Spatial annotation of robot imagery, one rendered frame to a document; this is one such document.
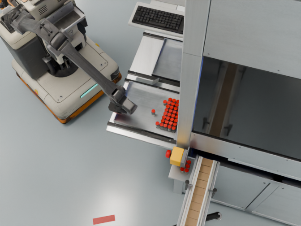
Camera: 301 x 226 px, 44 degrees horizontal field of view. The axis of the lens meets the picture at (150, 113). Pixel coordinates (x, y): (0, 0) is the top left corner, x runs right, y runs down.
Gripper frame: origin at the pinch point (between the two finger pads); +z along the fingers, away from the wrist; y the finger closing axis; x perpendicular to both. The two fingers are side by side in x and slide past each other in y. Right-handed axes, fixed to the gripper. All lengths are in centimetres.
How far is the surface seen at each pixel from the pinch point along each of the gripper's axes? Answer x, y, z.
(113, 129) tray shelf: -9.7, 0.0, 2.1
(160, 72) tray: 32.0, 13.5, -0.1
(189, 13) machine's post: -13, 25, -112
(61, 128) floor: 11, -54, 97
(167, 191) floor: -12, 42, 86
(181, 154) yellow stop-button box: -17.7, 38.3, -17.6
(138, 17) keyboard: 70, -13, 8
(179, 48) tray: 51, 20, -1
